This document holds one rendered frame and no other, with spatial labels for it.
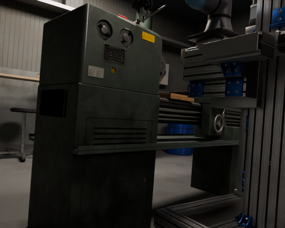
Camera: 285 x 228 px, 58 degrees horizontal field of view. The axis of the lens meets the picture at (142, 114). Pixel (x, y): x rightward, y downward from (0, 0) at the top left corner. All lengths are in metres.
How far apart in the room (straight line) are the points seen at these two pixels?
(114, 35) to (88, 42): 0.17
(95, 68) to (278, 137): 0.93
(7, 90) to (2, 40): 0.75
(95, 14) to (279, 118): 1.01
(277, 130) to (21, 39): 4.03
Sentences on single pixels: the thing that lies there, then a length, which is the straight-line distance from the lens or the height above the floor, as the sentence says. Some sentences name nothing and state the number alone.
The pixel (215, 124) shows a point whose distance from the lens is 2.16.
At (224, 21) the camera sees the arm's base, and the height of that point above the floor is 1.22.
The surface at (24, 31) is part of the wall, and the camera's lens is 4.66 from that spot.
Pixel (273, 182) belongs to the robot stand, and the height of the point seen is 0.46.
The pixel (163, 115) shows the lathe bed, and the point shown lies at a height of 0.74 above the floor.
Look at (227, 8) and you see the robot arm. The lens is 1.45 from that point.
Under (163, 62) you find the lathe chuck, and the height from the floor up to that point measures 1.11.
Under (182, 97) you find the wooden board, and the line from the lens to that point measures 1.98.
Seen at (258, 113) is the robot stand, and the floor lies 0.78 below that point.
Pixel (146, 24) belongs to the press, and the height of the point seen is 2.32.
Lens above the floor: 0.73
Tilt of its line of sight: level
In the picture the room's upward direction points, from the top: 4 degrees clockwise
